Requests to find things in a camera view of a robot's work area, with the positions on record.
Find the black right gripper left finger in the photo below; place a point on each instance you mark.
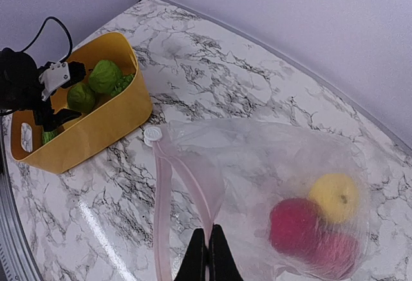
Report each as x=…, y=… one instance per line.
x=193, y=266

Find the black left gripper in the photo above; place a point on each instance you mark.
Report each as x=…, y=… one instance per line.
x=21, y=90

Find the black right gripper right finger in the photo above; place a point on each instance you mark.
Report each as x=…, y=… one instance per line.
x=222, y=266

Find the green bitter gourd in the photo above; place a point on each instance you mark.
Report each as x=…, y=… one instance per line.
x=48, y=136

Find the green apple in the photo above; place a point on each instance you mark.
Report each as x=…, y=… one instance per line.
x=104, y=77

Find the green grape bunch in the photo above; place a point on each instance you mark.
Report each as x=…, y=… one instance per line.
x=122, y=84

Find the red apple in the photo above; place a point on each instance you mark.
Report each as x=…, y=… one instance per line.
x=294, y=227
x=335, y=256

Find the clear zip top bag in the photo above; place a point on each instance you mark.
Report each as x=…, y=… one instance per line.
x=233, y=172

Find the yellow plastic basket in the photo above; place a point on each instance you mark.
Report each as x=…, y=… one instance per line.
x=82, y=138

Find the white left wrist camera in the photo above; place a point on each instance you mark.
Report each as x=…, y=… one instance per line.
x=53, y=78

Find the front aluminium rail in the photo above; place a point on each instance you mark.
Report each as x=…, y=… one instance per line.
x=16, y=257

